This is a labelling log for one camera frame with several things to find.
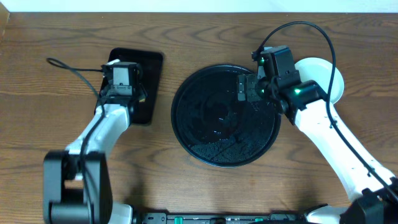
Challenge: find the pale green plate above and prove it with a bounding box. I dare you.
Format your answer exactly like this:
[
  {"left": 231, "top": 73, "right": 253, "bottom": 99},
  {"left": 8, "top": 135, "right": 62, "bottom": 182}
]
[{"left": 295, "top": 57, "right": 345, "bottom": 104}]

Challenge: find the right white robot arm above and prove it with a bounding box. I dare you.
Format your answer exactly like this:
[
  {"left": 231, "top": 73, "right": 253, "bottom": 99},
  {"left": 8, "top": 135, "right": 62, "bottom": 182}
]
[{"left": 238, "top": 45, "right": 397, "bottom": 223}]

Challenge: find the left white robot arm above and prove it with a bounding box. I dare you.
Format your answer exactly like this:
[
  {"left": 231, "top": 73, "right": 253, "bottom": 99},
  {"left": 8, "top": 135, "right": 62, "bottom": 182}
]
[{"left": 43, "top": 59, "right": 147, "bottom": 223}]

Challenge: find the black rectangular tray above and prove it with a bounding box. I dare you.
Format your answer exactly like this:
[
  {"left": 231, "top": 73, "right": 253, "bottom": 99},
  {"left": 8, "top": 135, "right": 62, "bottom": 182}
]
[{"left": 108, "top": 47, "right": 164, "bottom": 125}]

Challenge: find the round black tray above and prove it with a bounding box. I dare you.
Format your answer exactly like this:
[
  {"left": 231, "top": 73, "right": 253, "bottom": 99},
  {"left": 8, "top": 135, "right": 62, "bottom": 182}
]
[{"left": 171, "top": 64, "right": 281, "bottom": 167}]

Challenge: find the right black cable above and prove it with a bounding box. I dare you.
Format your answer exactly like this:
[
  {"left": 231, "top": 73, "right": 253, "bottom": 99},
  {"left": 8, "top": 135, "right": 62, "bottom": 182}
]
[{"left": 251, "top": 21, "right": 398, "bottom": 205}]

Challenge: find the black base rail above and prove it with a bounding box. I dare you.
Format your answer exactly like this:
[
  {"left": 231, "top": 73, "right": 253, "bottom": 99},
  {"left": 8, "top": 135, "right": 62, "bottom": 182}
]
[{"left": 133, "top": 212, "right": 346, "bottom": 224}]

